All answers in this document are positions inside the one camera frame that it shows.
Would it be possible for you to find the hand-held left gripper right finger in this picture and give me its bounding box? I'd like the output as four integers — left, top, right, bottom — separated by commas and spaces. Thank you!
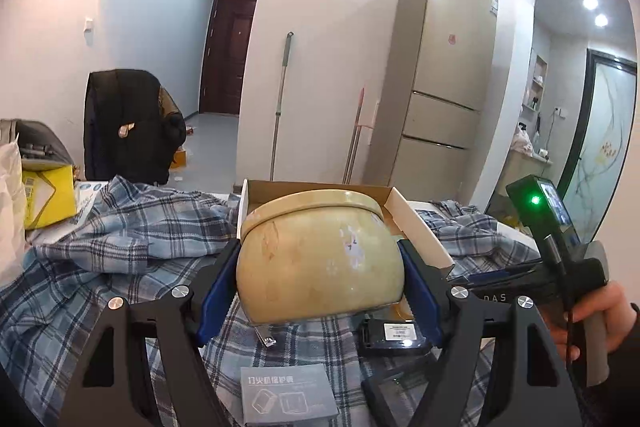
396, 238, 583, 427

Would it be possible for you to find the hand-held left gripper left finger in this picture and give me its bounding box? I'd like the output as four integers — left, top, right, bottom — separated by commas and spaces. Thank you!
60, 239, 246, 427

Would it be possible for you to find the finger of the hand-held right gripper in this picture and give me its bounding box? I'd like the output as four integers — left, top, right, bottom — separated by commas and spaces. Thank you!
444, 268, 516, 286

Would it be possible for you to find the black box with white label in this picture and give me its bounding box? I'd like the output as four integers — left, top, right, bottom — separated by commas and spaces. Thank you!
357, 316, 433, 355

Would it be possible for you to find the cream ceramic jar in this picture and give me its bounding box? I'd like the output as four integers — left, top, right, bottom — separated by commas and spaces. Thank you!
236, 189, 406, 325

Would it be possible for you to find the glossy black case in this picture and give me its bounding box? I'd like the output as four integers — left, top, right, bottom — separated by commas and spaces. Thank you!
361, 352, 446, 427

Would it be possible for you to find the grey printed box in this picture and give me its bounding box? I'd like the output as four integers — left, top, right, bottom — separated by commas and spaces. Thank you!
239, 362, 340, 425

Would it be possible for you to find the person's right hand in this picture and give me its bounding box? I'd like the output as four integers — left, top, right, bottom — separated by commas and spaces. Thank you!
547, 279, 640, 356

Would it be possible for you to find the white cabinet counter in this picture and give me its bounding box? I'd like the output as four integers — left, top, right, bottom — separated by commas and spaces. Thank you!
492, 142, 553, 218

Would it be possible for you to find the blue plaid cloth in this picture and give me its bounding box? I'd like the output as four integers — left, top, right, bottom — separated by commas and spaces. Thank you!
0, 176, 543, 427

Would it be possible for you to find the patterned glass door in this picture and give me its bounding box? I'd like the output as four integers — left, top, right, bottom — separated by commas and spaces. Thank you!
557, 48, 640, 233

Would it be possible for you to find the white bag on counter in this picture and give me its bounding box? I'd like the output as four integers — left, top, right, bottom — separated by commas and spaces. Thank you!
512, 126, 536, 155

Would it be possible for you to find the white and blue booklet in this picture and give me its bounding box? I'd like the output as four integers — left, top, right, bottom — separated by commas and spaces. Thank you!
75, 179, 112, 224

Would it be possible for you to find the black jacket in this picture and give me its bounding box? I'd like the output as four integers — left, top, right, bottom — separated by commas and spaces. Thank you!
82, 69, 187, 185

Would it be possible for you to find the yellow box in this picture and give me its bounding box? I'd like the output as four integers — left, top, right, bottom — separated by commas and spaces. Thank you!
21, 164, 78, 229

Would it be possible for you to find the tan chair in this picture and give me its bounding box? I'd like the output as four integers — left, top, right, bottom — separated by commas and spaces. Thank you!
157, 84, 181, 118

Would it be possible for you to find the beige refrigerator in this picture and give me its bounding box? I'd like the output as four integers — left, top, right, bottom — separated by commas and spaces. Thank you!
362, 0, 499, 202

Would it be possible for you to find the white plastic bag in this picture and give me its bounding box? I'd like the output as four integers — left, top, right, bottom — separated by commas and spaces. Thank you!
0, 142, 27, 288

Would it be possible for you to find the dark brown door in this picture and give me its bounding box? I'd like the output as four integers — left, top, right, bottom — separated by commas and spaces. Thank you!
199, 0, 258, 116

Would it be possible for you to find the grey bag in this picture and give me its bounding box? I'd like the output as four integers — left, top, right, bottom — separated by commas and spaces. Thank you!
0, 118, 76, 172

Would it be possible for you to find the wall shelf niche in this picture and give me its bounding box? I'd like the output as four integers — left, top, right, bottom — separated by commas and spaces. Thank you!
522, 54, 548, 112

